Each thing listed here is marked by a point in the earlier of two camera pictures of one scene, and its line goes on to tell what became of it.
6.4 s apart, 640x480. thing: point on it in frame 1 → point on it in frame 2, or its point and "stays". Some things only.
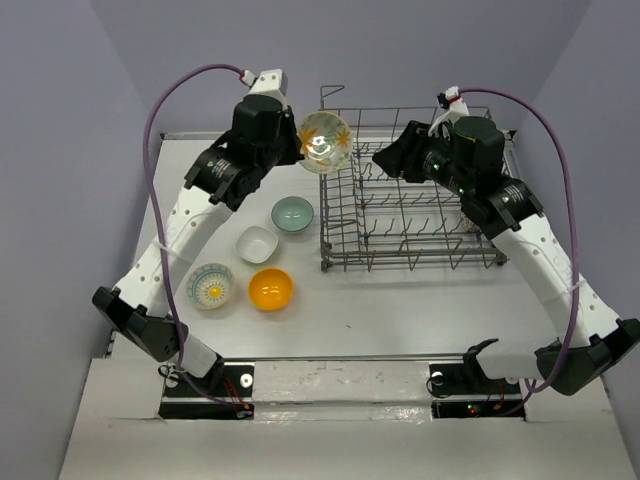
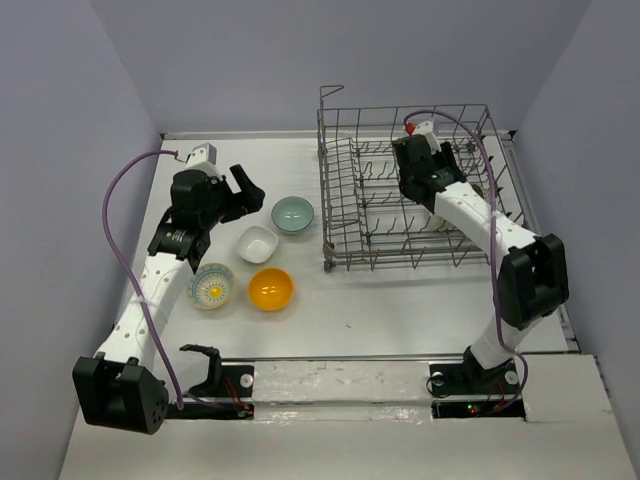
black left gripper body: x=283 y=149 → x=217 y=191
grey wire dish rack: x=373 y=220 stays
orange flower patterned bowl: x=326 y=142 → x=446 y=227
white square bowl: x=255 y=244 stays
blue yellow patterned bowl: x=210 y=286 stays
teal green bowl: x=292 y=213 stays
